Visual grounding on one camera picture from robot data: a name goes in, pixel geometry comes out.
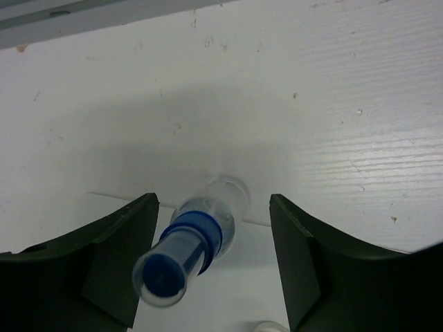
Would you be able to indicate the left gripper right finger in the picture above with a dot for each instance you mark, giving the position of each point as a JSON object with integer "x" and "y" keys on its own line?
{"x": 333, "y": 281}

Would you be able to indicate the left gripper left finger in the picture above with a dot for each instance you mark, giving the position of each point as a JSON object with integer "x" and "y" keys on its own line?
{"x": 82, "y": 280}

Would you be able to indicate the small spray bottle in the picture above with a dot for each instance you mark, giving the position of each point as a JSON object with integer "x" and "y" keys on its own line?
{"x": 202, "y": 229}

